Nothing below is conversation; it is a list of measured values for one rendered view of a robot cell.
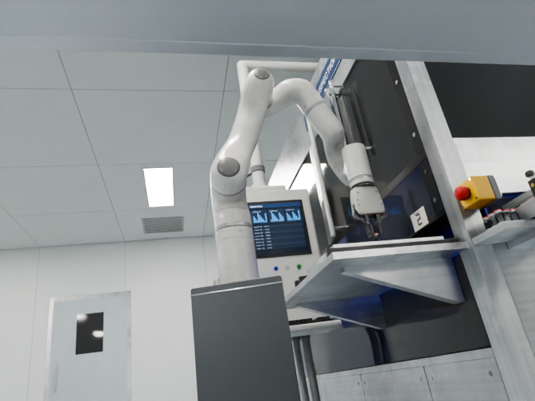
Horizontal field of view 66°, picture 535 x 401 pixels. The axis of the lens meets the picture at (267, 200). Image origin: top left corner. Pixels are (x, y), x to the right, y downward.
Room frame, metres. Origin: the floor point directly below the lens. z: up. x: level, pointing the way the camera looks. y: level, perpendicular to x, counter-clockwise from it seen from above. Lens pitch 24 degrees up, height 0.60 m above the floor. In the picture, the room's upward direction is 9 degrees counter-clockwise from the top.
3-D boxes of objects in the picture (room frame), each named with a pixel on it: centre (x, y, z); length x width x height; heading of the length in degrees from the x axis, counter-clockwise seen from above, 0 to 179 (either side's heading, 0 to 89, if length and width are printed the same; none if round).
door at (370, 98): (1.39, -0.48, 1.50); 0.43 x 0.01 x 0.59; 14
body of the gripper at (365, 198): (1.30, -0.33, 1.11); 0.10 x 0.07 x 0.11; 104
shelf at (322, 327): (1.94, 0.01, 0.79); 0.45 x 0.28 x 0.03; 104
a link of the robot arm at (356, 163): (1.31, -0.33, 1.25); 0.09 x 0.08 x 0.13; 9
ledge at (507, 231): (1.07, -0.62, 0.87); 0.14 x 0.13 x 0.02; 104
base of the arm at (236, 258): (1.23, 0.12, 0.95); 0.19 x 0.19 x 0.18
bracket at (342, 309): (1.67, -0.22, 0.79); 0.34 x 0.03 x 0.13; 104
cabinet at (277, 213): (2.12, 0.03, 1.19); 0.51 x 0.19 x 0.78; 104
